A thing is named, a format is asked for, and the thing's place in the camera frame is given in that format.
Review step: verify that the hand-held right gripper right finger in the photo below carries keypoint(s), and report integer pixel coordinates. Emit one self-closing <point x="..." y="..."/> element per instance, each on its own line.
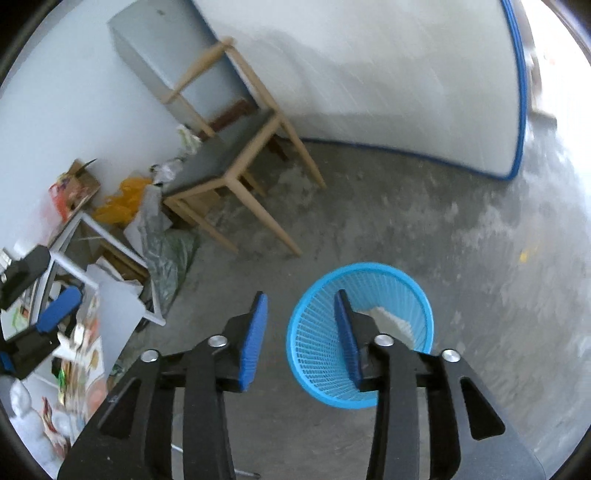
<point x="346" y="341"/>

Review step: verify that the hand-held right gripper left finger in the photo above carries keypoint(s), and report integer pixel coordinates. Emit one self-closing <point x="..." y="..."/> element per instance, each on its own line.
<point x="254" y="341"/>

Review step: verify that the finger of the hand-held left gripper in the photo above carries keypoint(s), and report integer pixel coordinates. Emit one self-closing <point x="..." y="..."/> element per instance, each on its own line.
<point x="60" y="309"/>

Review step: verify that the blue plastic mesh wastebasket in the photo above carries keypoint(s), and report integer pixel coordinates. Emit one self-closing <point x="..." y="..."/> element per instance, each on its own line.
<point x="314" y="332"/>

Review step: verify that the person's left hand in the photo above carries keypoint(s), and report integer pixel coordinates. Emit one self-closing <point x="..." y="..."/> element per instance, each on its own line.
<point x="25" y="406"/>

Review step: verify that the white crumpled tissue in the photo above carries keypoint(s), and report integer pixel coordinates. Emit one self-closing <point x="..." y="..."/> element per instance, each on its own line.
<point x="390" y="323"/>

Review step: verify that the white metal side table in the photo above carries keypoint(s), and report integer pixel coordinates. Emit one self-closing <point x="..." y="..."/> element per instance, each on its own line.
<point x="115" y="244"/>

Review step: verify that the printed cardboard box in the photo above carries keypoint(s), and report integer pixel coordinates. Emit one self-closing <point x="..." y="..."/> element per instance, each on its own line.
<point x="74" y="189"/>

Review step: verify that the orange leaf printed tablecloth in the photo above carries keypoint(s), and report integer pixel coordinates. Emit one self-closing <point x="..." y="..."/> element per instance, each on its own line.
<point x="99" y="397"/>

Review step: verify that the grey plastic bag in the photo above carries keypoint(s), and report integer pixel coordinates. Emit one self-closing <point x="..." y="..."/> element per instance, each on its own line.
<point x="166" y="258"/>

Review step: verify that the yellow plastic bag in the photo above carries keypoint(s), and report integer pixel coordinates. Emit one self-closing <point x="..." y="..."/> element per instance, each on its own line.
<point x="124" y="198"/>

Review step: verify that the white plastic bag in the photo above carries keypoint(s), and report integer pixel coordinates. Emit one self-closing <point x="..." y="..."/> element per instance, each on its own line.
<point x="178" y="157"/>

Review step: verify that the wooden chair grey seat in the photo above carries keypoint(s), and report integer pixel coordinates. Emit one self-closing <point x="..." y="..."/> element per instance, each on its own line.
<point x="231" y="147"/>

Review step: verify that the dark wooden stool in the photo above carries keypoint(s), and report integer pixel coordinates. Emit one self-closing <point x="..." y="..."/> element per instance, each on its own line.
<point x="233" y="115"/>

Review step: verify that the grey refrigerator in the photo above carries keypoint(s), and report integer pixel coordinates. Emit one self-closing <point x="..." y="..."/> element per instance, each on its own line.
<point x="157" y="41"/>

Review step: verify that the white mattress blue edge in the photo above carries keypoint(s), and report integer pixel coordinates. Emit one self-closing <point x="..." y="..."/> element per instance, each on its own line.
<point x="369" y="69"/>

